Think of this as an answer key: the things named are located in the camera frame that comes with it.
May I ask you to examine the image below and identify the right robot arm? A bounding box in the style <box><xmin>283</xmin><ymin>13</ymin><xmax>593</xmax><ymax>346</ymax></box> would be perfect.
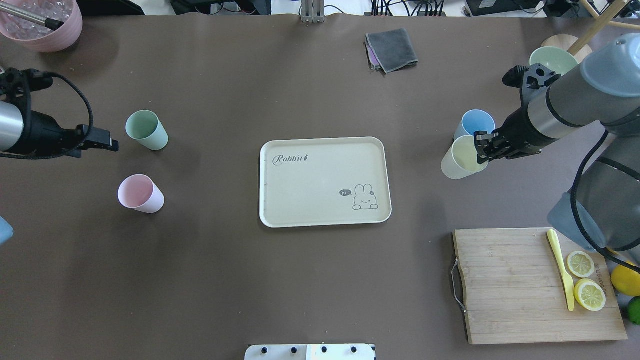
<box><xmin>473</xmin><ymin>33</ymin><xmax>640</xmax><ymax>272</ymax></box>

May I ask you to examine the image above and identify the lemon half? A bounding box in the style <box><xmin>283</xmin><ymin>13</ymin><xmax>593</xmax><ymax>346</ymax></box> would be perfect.
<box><xmin>573</xmin><ymin>278</ymin><xmax>607</xmax><ymax>312</ymax></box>
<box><xmin>566</xmin><ymin>250</ymin><xmax>595</xmax><ymax>279</ymax></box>

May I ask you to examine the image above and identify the green bowl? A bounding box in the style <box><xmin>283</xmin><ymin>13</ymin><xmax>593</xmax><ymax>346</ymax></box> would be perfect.
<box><xmin>529</xmin><ymin>47</ymin><xmax>579</xmax><ymax>76</ymax></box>

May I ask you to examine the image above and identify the aluminium frame post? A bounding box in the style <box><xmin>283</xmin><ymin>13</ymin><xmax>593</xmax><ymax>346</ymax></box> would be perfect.
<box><xmin>300</xmin><ymin>0</ymin><xmax>325</xmax><ymax>24</ymax></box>

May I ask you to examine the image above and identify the wooden cup tree stand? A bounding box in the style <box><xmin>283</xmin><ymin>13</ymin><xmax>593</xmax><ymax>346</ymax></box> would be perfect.
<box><xmin>541</xmin><ymin>0</ymin><xmax>640</xmax><ymax>63</ymax></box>

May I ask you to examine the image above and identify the pink bowl with ice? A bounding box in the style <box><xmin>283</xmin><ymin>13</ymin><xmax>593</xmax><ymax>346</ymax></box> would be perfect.
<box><xmin>0</xmin><ymin>0</ymin><xmax>83</xmax><ymax>53</ymax></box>

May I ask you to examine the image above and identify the yellow plastic knife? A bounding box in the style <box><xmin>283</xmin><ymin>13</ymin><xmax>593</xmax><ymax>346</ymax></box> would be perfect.
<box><xmin>546</xmin><ymin>228</ymin><xmax>576</xmax><ymax>312</ymax></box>

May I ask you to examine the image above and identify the grey folded cloth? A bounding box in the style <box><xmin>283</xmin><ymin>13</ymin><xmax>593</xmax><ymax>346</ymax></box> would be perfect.
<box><xmin>365</xmin><ymin>28</ymin><xmax>419</xmax><ymax>75</ymax></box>

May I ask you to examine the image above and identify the lemon half near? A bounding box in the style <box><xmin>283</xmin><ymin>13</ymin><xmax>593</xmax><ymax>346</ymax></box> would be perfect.
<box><xmin>573</xmin><ymin>278</ymin><xmax>607</xmax><ymax>312</ymax></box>

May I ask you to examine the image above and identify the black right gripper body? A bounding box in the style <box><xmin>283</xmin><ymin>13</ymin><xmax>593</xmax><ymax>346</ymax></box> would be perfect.
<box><xmin>487</xmin><ymin>64</ymin><xmax>562</xmax><ymax>161</ymax></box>

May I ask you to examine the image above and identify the metal muddler in bowl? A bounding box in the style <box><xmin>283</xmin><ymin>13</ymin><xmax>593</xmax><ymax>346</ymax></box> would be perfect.
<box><xmin>0</xmin><ymin>1</ymin><xmax>65</xmax><ymax>31</ymax></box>

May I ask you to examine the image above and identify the pink cup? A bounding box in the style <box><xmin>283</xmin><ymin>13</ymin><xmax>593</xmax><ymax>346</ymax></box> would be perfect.
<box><xmin>118</xmin><ymin>174</ymin><xmax>165</xmax><ymax>214</ymax></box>

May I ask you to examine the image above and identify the green lime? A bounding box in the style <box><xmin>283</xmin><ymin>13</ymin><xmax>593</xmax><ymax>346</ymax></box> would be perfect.
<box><xmin>626</xmin><ymin>296</ymin><xmax>640</xmax><ymax>326</ymax></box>

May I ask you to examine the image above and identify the cream rabbit tray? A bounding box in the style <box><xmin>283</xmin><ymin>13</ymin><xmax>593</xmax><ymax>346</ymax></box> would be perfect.
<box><xmin>259</xmin><ymin>136</ymin><xmax>393</xmax><ymax>228</ymax></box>

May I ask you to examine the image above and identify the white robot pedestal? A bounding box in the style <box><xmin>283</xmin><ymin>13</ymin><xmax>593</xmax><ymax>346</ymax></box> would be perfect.
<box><xmin>244</xmin><ymin>343</ymin><xmax>377</xmax><ymax>360</ymax></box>

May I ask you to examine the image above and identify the lemon half far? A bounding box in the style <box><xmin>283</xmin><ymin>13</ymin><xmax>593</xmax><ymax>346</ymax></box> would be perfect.
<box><xmin>566</xmin><ymin>250</ymin><xmax>595</xmax><ymax>279</ymax></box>

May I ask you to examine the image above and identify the blue cup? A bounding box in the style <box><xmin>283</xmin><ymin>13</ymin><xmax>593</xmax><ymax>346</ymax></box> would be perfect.
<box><xmin>452</xmin><ymin>109</ymin><xmax>496</xmax><ymax>141</ymax></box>

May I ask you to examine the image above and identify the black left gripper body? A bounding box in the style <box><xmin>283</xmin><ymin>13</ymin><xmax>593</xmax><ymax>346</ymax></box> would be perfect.
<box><xmin>0</xmin><ymin>68</ymin><xmax>90</xmax><ymax>160</ymax></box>

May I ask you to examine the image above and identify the cream cup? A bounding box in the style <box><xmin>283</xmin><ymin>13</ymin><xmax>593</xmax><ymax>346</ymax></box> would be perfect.
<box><xmin>441</xmin><ymin>136</ymin><xmax>489</xmax><ymax>180</ymax></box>

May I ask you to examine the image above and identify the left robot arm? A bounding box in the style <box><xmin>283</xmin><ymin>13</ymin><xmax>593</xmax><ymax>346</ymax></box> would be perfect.
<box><xmin>0</xmin><ymin>68</ymin><xmax>119</xmax><ymax>161</ymax></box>

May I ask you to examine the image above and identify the wooden cutting board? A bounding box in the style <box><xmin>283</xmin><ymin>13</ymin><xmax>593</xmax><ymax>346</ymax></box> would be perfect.
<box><xmin>452</xmin><ymin>228</ymin><xmax>627</xmax><ymax>346</ymax></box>

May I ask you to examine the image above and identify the green cup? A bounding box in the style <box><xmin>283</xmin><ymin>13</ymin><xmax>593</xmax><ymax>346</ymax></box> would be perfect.
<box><xmin>125</xmin><ymin>110</ymin><xmax>169</xmax><ymax>151</ymax></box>

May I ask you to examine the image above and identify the whole lemon left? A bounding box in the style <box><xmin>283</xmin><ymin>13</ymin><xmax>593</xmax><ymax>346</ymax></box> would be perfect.
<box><xmin>610</xmin><ymin>265</ymin><xmax>640</xmax><ymax>297</ymax></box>

